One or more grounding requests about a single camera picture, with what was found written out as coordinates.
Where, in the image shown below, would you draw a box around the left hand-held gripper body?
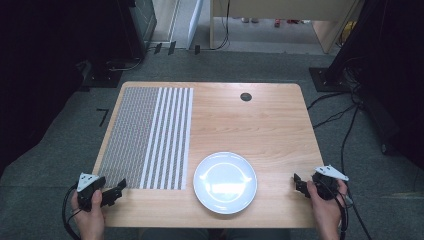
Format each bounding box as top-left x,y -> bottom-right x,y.
76,172 -> 107,213

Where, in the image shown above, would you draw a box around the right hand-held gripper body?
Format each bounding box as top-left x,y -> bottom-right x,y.
311,164 -> 350,202

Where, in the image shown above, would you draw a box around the person's left hand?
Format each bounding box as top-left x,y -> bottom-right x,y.
70,189 -> 107,240

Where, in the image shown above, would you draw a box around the person's right hand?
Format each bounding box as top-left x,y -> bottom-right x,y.
306,179 -> 350,240

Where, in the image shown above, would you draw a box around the grey striped placemat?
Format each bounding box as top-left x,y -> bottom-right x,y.
97,86 -> 195,191

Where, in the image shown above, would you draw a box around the white round plate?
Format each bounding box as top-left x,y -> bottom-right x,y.
192,151 -> 259,215

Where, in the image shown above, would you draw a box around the black stand base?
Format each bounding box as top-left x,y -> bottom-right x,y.
81,59 -> 125,90
308,67 -> 352,93

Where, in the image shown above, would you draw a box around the dark curtain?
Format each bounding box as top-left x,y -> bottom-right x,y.
0,0 -> 148,178
328,0 -> 424,171

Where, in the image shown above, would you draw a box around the grey cabinet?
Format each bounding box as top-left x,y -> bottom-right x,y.
129,0 -> 158,51

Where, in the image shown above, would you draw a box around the light wooden desk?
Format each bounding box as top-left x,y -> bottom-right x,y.
209,0 -> 363,55

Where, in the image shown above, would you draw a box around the white upright panel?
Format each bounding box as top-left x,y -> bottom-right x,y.
186,0 -> 205,51

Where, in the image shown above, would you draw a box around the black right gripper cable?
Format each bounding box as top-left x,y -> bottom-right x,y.
334,181 -> 373,240

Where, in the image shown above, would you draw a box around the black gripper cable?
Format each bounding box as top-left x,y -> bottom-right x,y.
61,184 -> 83,240
334,181 -> 373,240

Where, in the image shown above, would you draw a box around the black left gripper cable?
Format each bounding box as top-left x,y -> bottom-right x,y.
61,184 -> 83,240

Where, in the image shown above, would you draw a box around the black floor cable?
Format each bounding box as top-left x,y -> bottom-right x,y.
339,105 -> 360,176
306,91 -> 354,111
312,103 -> 358,130

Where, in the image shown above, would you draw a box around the black hanging cable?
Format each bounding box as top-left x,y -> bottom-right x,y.
213,0 -> 232,52

